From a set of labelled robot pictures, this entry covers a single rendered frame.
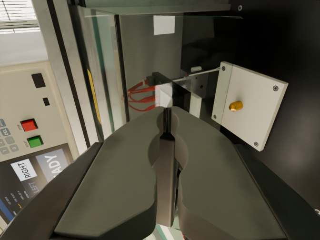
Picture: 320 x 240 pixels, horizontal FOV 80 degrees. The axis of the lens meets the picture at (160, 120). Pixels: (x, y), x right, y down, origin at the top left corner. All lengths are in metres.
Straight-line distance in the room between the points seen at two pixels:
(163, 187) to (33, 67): 0.30
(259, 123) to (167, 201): 0.30
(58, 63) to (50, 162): 0.22
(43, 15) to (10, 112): 0.17
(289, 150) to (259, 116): 0.08
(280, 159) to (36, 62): 0.47
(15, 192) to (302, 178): 0.57
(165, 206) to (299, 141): 0.30
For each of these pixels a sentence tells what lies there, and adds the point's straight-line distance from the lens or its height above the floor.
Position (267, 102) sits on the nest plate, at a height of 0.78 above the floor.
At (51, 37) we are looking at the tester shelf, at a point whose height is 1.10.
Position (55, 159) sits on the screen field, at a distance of 0.47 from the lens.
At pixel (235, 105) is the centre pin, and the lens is 0.43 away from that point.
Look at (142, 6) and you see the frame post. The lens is 0.36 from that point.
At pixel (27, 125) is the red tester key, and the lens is 0.42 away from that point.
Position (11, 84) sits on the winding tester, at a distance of 0.40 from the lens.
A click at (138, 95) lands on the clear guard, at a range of 0.16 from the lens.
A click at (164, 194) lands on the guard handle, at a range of 0.17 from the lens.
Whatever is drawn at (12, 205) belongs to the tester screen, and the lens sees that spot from 0.55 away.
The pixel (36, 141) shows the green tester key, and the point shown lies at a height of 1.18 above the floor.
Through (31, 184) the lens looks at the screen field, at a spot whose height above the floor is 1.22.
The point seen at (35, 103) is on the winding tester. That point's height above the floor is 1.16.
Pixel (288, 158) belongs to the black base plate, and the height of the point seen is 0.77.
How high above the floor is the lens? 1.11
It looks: 23 degrees down
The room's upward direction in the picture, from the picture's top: 107 degrees counter-clockwise
